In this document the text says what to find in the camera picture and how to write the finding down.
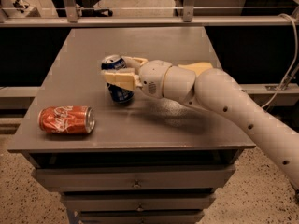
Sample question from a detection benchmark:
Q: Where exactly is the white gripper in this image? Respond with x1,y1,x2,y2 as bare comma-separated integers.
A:
101,56,172,99

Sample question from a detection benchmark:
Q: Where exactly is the blue pepsi can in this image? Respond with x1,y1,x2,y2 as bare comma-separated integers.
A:
101,54,134,104

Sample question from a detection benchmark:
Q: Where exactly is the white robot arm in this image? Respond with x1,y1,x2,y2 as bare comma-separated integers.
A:
101,57,299,188

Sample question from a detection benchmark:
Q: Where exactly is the red coca-cola can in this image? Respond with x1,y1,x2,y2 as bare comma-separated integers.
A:
38,105,95,134

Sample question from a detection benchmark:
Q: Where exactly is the yellow sponge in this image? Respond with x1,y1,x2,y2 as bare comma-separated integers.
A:
178,62,213,76

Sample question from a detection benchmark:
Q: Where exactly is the grey drawer cabinet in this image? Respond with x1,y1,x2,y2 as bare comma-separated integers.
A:
8,27,252,224

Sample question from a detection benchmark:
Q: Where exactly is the metal railing frame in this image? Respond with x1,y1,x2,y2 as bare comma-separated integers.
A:
1,0,298,27

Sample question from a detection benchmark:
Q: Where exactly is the white cable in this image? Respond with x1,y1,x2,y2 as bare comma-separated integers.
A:
261,12,299,110

